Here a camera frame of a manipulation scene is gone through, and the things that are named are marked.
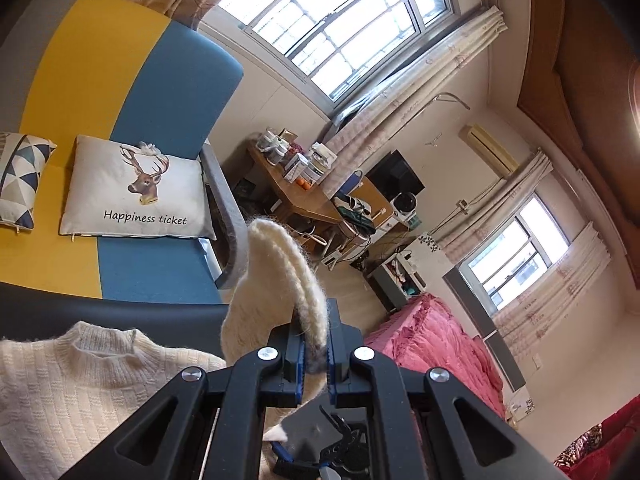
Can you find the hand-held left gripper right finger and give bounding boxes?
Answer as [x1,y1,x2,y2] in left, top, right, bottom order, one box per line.
[325,297,566,480]

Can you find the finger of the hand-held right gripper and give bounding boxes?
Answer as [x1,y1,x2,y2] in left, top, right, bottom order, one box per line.
[270,439,326,480]
[319,406,370,476]

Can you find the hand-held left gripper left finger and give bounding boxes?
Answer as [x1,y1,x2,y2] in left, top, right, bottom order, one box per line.
[60,322,306,480]

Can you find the white knit sweater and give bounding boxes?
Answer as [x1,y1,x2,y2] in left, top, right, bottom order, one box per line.
[0,217,331,480]

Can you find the pink ruffled blanket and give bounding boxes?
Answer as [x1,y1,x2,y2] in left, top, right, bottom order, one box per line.
[365,292,506,421]

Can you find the grey cabinet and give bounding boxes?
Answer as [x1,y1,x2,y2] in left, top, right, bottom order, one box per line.
[367,255,426,311]

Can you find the grey radiator panel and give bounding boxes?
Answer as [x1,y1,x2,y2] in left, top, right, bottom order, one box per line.
[442,267,526,391]

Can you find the black padded bench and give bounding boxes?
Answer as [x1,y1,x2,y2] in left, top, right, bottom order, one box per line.
[0,280,232,363]

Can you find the wooden desk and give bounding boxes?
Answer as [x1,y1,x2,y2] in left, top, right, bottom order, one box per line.
[247,140,411,248]

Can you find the white round appliance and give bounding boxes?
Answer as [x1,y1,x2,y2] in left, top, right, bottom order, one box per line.
[390,191,419,221]

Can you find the black monitor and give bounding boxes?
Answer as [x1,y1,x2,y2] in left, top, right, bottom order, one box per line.
[366,150,426,206]

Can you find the small window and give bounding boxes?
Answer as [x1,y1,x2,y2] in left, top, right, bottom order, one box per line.
[460,195,571,311]

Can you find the white ceramic jars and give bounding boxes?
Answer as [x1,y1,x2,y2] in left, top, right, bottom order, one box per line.
[256,130,291,166]

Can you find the white patterned curtain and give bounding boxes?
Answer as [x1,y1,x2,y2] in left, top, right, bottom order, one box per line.
[492,225,613,346]
[320,5,503,201]
[435,150,551,261]

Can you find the deer print pillow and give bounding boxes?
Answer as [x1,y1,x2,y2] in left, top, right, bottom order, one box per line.
[59,135,218,241]

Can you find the red patterned cloth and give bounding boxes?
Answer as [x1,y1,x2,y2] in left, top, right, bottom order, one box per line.
[552,395,640,480]

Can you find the grey yellow blue sofa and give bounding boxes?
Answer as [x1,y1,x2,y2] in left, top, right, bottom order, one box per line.
[0,0,248,306]

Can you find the triangle pattern pillow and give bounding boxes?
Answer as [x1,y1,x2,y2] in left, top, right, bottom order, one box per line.
[0,131,58,231]

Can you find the large barred window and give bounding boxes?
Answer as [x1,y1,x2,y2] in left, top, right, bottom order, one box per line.
[200,0,488,111]

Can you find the round ceiling lamp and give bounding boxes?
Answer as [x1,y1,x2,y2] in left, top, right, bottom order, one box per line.
[627,55,640,136]

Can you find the wall air conditioner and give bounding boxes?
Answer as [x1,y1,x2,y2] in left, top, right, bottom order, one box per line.
[459,124,521,178]

